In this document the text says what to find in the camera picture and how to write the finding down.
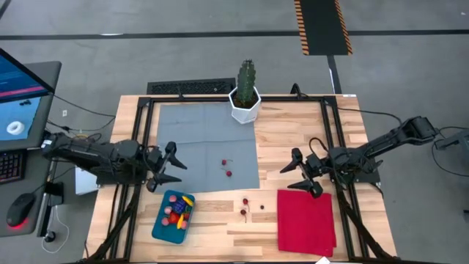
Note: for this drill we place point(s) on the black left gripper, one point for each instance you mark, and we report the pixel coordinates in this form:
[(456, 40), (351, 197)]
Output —
[(154, 163)]

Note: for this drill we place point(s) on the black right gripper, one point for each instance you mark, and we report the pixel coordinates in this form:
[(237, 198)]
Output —
[(317, 166)]

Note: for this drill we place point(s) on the yellow toy banana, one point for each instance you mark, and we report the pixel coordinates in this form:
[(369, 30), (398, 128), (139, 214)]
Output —
[(187, 200)]

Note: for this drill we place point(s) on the purple toy grape bunch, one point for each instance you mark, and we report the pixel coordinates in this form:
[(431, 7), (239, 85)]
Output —
[(179, 206)]

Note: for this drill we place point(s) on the red toy strawberry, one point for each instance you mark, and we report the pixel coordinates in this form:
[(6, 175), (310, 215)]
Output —
[(174, 218)]

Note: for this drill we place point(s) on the red toy cherry with stem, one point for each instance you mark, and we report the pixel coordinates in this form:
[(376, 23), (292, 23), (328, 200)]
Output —
[(244, 201), (243, 212), (224, 161), (228, 173)]

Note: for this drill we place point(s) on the teal plastic tupperware container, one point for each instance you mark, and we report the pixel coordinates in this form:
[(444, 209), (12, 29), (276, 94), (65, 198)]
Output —
[(165, 236)]

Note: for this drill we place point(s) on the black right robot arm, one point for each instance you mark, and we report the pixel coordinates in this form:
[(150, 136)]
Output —
[(388, 138)]

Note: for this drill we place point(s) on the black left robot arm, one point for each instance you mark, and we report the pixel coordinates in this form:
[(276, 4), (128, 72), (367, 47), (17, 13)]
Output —
[(91, 155)]

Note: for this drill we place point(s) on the red folded cloth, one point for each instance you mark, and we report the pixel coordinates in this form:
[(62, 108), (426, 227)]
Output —
[(304, 223)]

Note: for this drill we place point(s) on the grey cloth mat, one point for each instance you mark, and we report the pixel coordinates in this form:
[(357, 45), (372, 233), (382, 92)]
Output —
[(201, 128)]

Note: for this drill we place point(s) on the white box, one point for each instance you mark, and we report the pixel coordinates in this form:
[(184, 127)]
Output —
[(86, 183)]

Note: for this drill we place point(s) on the white hexagonal plant pot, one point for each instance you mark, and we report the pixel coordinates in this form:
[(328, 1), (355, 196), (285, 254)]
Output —
[(243, 115)]

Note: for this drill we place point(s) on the white paper label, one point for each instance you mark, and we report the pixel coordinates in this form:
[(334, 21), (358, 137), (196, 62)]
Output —
[(322, 260)]

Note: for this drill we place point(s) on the green cactus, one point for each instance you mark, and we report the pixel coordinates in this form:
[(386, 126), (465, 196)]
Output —
[(246, 80)]

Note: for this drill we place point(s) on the dark grey desk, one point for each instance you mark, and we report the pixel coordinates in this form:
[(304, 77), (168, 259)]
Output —
[(36, 176)]

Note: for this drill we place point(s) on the black floor mat orange stripes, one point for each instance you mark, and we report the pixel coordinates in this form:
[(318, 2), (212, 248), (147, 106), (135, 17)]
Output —
[(322, 27)]

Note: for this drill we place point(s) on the black computer mouse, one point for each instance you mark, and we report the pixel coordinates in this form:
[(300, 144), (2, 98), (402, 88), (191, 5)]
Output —
[(20, 209)]

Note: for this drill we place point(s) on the grey box device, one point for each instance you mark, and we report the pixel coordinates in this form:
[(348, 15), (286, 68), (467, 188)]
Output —
[(458, 141)]

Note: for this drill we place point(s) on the black keyboard red backlight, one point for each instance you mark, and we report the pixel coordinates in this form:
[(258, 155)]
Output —
[(11, 166)]

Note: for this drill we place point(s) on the dark monitor with blue screen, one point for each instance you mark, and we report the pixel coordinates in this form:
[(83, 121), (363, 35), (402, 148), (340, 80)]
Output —
[(22, 91)]

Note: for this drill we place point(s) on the black aluminium table frame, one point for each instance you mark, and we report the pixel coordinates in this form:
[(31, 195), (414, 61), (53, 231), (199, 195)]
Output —
[(234, 98)]

